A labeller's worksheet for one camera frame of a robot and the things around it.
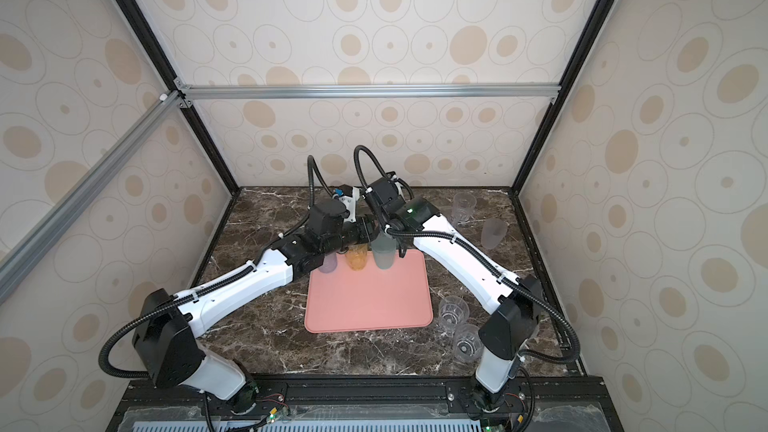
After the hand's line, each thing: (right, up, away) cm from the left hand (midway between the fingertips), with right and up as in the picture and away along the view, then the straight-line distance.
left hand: (392, 219), depth 73 cm
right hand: (+2, +1, +6) cm, 6 cm away
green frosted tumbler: (-2, -9, +22) cm, 24 cm away
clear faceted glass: (+18, -27, +14) cm, 35 cm away
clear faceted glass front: (+21, -34, +8) cm, 41 cm away
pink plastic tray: (-14, -25, +21) cm, 35 cm away
